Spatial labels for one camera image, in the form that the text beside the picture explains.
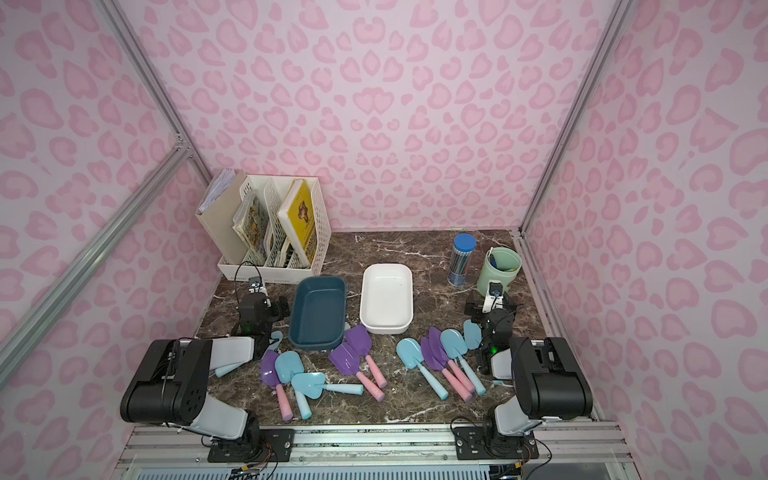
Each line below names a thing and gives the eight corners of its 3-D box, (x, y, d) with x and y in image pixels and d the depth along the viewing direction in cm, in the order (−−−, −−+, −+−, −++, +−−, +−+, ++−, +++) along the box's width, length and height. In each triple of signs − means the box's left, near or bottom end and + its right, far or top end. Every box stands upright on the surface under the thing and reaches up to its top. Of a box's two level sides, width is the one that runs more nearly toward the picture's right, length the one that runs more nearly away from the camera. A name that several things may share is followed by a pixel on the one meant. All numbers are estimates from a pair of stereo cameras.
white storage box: (358, 335, 94) (356, 325, 89) (363, 274, 109) (361, 263, 104) (413, 335, 94) (414, 325, 89) (411, 274, 109) (411, 263, 104)
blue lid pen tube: (448, 287, 105) (456, 251, 90) (446, 270, 110) (453, 233, 95) (467, 287, 105) (478, 251, 90) (464, 270, 110) (474, 233, 95)
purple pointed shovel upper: (463, 397, 82) (465, 395, 80) (423, 334, 94) (423, 331, 92) (475, 390, 83) (476, 388, 81) (433, 329, 95) (434, 325, 93)
